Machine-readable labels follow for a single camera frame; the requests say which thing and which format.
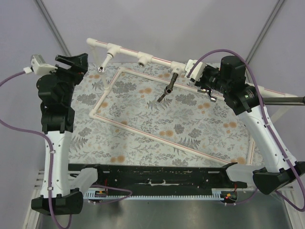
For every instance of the floral patterned table mat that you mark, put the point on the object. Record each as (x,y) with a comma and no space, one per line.
(194,132)

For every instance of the white pipe frame red stripe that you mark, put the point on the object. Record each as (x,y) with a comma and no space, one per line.
(143,56)

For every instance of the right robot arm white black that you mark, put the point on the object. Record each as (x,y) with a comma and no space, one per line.
(280,166)

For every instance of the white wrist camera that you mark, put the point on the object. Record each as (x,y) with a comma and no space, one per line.
(38,66)
(196,74)

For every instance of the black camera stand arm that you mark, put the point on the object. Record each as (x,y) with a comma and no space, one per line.
(284,101)

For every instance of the dark grey lever faucet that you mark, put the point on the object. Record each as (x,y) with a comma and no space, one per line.
(169,87)

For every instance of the white slotted cable duct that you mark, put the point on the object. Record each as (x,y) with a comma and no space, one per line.
(197,194)

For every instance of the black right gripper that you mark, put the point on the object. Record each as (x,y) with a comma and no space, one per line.
(207,79)

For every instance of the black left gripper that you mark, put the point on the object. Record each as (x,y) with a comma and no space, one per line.
(72,66)

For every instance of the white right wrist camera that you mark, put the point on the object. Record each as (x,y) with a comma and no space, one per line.
(196,74)

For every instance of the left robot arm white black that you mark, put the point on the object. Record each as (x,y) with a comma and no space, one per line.
(59,196)

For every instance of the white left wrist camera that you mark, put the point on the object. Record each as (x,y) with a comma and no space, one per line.
(38,66)

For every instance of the chrome faucet on mat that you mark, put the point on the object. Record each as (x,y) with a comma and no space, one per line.
(209,94)

